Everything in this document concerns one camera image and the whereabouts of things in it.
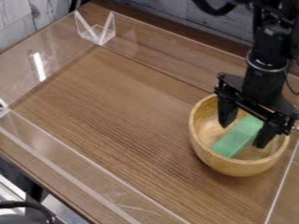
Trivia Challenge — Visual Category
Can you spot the clear acrylic corner bracket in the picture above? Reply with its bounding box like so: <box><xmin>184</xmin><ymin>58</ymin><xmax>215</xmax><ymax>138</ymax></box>
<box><xmin>73</xmin><ymin>11</ymin><xmax>116</xmax><ymax>46</ymax></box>

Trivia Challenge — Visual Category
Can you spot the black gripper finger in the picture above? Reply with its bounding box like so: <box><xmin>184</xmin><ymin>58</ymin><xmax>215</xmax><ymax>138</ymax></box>
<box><xmin>253</xmin><ymin>121</ymin><xmax>279</xmax><ymax>149</ymax></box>
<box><xmin>217</xmin><ymin>96</ymin><xmax>239</xmax><ymax>128</ymax></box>

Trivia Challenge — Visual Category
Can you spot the clear acrylic tray wall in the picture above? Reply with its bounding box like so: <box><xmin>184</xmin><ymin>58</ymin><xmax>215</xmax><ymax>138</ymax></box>
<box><xmin>0</xmin><ymin>99</ymin><xmax>191</xmax><ymax>224</ymax></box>

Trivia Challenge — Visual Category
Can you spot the black cable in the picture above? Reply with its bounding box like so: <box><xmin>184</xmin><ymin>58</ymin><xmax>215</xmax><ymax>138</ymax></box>
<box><xmin>0</xmin><ymin>199</ymin><xmax>56</xmax><ymax>224</ymax></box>

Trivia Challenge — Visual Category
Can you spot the brown wooden bowl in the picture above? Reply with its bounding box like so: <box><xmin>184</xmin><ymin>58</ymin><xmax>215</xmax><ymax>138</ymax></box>
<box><xmin>188</xmin><ymin>94</ymin><xmax>289</xmax><ymax>177</ymax></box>

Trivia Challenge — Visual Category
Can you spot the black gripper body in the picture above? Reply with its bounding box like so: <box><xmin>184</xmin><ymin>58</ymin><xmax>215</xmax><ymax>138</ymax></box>
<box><xmin>213</xmin><ymin>52</ymin><xmax>299</xmax><ymax>135</ymax></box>

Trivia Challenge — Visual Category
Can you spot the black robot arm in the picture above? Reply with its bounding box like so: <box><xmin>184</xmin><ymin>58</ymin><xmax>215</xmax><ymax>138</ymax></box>
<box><xmin>192</xmin><ymin>0</ymin><xmax>299</xmax><ymax>148</ymax></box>

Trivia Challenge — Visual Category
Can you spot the green rectangular block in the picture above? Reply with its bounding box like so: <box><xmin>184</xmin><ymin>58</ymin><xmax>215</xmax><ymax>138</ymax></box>
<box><xmin>211</xmin><ymin>115</ymin><xmax>263</xmax><ymax>158</ymax></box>

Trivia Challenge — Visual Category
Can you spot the black metal table frame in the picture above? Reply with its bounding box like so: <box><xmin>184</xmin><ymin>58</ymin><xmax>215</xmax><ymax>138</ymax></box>
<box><xmin>0</xmin><ymin>157</ymin><xmax>65</xmax><ymax>224</ymax></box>

